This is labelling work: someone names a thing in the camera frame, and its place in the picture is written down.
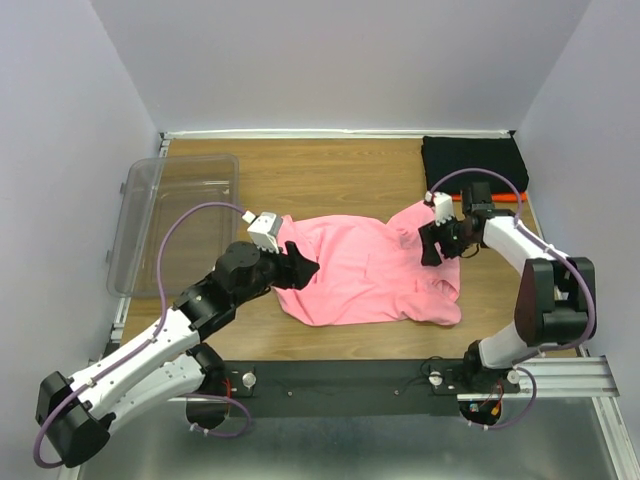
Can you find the clear plastic bin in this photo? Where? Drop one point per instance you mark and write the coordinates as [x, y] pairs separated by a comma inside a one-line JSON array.
[[157, 192]]

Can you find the aluminium frame rail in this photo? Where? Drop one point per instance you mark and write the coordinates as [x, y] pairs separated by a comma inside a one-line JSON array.
[[564, 423]]

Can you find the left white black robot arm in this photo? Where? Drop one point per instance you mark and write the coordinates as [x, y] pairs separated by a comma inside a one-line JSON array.
[[77, 414]]

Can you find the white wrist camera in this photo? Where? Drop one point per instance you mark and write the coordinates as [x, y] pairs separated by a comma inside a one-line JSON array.
[[263, 229], [442, 207]]

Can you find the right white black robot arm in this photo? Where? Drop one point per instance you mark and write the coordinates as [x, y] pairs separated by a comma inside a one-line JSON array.
[[555, 307]]

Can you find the folded orange t shirt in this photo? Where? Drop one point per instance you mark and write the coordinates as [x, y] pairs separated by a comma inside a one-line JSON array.
[[509, 197]]

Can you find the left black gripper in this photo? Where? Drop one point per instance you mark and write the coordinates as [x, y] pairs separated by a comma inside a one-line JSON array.
[[295, 270]]

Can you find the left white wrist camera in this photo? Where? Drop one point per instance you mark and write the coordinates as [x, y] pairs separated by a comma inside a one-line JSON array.
[[263, 229]]

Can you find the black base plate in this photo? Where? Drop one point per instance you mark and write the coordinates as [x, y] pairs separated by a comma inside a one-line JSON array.
[[350, 388]]

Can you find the pink t shirt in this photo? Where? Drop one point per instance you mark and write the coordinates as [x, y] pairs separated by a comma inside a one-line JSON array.
[[370, 272]]

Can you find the folded black t shirt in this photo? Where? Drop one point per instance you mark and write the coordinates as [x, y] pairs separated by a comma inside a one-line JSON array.
[[444, 155]]

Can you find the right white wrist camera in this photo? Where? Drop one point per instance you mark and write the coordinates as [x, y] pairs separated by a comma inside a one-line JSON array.
[[442, 207]]

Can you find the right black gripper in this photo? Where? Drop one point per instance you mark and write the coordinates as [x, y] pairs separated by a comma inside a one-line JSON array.
[[429, 256]]

